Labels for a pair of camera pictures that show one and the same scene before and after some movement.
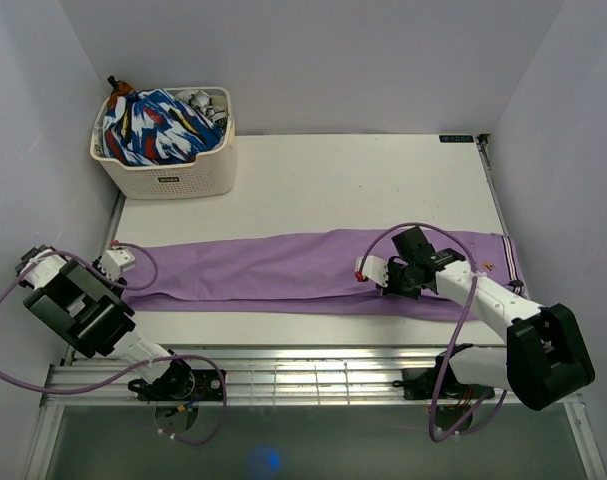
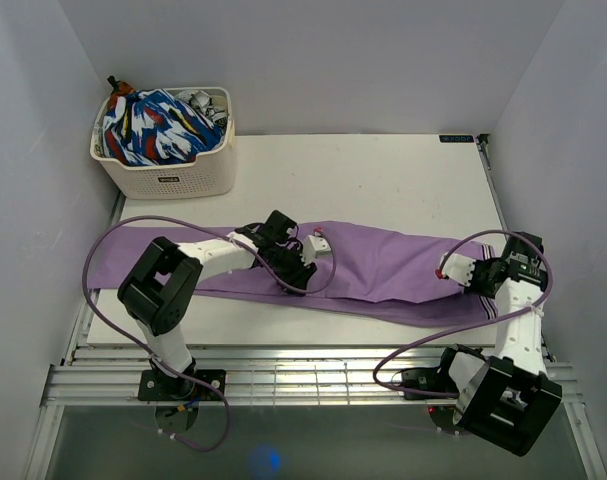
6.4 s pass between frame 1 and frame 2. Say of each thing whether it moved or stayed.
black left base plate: stayed
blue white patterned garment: stayed
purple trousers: moved
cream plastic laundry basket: stayed
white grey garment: stayed
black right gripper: moved
